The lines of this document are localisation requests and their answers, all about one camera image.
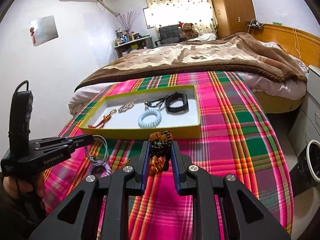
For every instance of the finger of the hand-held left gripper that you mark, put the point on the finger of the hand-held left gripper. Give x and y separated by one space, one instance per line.
55 150
82 138

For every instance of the vase of bare branches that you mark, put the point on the vase of bare branches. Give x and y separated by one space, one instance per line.
127 21

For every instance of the bed with pale sheet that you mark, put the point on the bed with pale sheet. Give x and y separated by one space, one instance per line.
280 90

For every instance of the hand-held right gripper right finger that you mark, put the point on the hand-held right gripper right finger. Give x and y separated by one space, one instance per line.
176 167

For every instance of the power strip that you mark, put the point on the power strip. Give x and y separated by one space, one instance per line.
255 25

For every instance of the yellow-green cardboard box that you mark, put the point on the yellow-green cardboard box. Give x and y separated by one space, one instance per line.
150 132

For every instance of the small desk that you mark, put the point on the small desk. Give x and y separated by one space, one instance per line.
125 48

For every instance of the dotted window curtain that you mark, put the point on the dotted window curtain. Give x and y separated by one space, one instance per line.
180 5

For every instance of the air conditioner pipe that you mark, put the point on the air conditioner pipe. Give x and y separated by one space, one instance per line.
107 6

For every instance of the grey nightstand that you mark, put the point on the grey nightstand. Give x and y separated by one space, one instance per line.
307 110

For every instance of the wooden headboard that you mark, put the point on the wooden headboard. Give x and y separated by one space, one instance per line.
282 35

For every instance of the brown plush blanket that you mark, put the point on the brown plush blanket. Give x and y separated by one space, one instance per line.
200 55

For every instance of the pink green plaid cloth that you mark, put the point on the pink green plaid cloth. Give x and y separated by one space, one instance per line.
225 155

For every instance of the black smart band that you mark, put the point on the black smart band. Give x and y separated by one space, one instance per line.
175 111

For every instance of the floral pillow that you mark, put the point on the floral pillow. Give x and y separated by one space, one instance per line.
271 45

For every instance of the white rimmed trash bin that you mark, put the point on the white rimmed trash bin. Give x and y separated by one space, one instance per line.
302 165

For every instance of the window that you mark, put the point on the window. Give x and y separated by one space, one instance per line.
147 17

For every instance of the shiny metal wall plate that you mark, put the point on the shiny metal wall plate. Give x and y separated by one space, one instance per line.
45 30

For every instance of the black chair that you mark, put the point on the black chair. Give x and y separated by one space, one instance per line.
170 33

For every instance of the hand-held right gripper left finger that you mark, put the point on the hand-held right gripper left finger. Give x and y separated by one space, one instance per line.
143 165

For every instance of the cluster of bottles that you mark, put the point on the cluster of bottles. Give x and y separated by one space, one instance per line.
122 38

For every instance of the wooden wardrobe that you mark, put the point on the wooden wardrobe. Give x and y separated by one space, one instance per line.
232 5

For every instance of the white pillow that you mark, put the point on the white pillow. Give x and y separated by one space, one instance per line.
205 37

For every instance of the person's left hand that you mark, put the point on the person's left hand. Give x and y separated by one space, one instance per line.
27 185

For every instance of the brown teddy bear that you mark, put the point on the brown teddy bear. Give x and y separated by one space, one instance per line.
187 31

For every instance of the red hanging knot ornament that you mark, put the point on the red hanging knot ornament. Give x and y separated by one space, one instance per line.
32 32

